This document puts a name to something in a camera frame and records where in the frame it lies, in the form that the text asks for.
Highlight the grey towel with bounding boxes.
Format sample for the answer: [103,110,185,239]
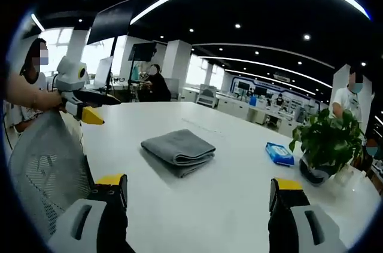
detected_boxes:
[140,128,217,179]

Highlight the white board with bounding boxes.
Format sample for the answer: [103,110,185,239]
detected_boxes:
[94,56,115,88]

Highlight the dark plant pot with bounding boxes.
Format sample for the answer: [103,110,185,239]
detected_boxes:
[299,153,333,187]

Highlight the grey mesh office chair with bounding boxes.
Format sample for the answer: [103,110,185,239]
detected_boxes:
[7,109,94,242]

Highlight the black screen on stand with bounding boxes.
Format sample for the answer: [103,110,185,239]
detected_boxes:
[128,42,157,63]

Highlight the black light panel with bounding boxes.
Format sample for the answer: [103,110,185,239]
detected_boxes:
[86,3,142,46]

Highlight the blue wet wipes packet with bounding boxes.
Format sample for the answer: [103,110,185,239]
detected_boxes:
[265,141,296,167]

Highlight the green leafy plant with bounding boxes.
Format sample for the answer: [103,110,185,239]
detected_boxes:
[288,108,366,176]

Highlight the white machine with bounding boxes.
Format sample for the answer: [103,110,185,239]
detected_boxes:
[197,84,218,108]

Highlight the ceiling air conditioner unit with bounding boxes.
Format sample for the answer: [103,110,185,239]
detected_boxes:
[273,71,291,84]

